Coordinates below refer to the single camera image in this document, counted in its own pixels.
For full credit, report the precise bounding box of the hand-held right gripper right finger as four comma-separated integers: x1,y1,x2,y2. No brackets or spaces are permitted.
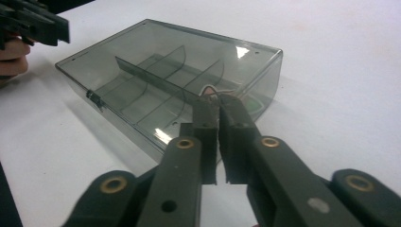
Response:
219,94,363,227

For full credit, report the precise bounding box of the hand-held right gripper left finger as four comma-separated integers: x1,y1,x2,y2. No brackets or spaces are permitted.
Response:
138,96,219,227

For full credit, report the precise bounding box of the transparent grey compartment box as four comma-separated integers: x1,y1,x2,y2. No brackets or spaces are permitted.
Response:
55,18,284,165

